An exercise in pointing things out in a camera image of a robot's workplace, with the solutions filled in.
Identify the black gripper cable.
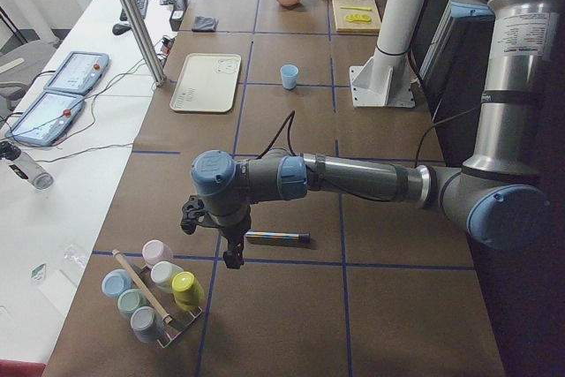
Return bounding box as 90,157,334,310
255,109,482,201

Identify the light blue plastic cup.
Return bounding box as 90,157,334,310
280,64,299,90

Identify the yellow-green plastic cup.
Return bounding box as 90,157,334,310
171,271,205,311

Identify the lower teach pendant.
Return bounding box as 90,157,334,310
5,90,85,147

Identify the yellow plastic knife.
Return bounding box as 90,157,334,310
340,5,373,11

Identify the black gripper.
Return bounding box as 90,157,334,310
180,195,252,269

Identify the blue cup on rack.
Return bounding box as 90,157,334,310
101,268,132,298

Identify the mint cup on rack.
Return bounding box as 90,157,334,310
117,289,148,319

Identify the pink cup on rack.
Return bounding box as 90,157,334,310
141,239,173,269

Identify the aluminium frame post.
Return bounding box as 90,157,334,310
120,0,166,87

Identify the white wire cup rack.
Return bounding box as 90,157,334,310
112,249,203,348

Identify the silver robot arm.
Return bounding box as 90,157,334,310
181,0,492,268

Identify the upper teach pendant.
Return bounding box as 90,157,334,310
44,51,109,95

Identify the lemon slices row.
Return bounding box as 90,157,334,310
345,14,372,24

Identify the cream bear tray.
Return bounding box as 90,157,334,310
169,53,241,113

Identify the grey folded cloth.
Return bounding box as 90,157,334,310
192,16,219,33

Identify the grey cup on rack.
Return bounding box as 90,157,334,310
130,306,165,343

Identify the pale green cup on rack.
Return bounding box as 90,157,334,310
150,260,184,294

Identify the wooden cutting board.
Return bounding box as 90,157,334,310
332,0,381,33

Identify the steel muddler black tip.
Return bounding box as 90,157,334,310
245,231,311,245

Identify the clear water bottle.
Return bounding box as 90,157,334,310
1,141,54,190

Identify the teach pendant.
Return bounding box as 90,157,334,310
44,51,109,95
5,90,85,147

